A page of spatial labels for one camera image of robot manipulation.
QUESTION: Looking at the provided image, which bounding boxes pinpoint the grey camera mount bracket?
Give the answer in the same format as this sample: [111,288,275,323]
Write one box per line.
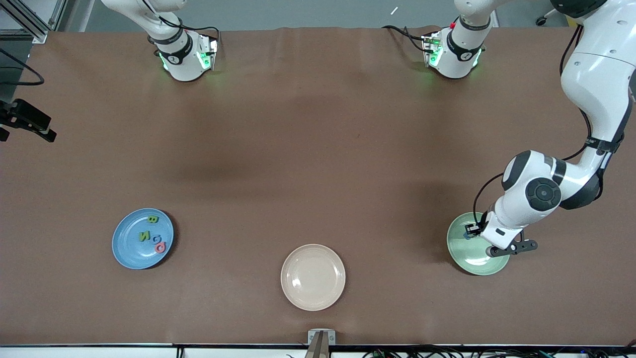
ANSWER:
[307,329,336,358]

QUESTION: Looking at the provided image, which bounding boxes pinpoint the blue plate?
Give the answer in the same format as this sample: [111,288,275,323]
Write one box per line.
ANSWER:
[112,208,175,270]

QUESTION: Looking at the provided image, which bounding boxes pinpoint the beige plate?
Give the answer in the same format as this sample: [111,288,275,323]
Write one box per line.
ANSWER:
[280,244,346,312]

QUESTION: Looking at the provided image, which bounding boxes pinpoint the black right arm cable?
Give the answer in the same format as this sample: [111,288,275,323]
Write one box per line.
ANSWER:
[0,47,45,87]

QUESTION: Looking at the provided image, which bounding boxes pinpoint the black base cable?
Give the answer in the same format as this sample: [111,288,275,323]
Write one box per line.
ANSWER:
[382,25,429,53]
[185,26,221,55]

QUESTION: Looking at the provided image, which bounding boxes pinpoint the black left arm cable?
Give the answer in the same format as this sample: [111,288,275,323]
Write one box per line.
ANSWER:
[472,25,594,225]

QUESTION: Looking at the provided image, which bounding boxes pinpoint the black right base cable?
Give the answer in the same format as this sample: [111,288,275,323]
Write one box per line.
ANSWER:
[185,26,221,55]

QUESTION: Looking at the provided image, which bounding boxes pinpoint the aluminium frame profile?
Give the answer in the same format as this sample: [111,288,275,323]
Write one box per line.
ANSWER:
[0,0,68,43]

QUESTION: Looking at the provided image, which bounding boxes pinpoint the green plate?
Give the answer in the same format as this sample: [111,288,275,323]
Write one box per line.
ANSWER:
[446,212,511,276]

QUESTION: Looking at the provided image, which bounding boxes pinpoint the brown table cover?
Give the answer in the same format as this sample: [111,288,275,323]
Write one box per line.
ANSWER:
[0,26,636,347]

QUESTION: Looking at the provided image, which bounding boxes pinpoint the white wheeled stand leg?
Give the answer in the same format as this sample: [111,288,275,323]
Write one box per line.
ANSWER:
[536,5,568,26]

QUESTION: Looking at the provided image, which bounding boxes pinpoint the black left base cable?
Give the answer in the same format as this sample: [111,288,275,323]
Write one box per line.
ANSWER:
[382,25,429,53]

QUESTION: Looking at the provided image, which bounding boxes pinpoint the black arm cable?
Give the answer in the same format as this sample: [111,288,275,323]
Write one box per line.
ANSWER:
[0,47,45,87]
[472,25,594,225]

